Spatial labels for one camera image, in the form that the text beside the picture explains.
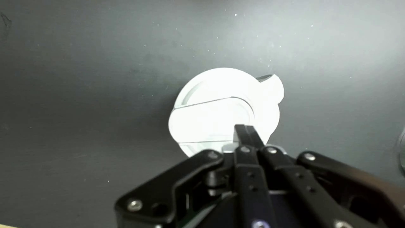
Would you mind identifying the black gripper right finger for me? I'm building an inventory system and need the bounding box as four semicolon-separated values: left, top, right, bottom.
259;145;405;228

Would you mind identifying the stainless steel thermos white lid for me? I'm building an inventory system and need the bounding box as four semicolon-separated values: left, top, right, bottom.
167;66;286;159

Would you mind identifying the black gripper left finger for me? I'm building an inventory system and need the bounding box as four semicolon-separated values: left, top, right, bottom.
114;123;276;228

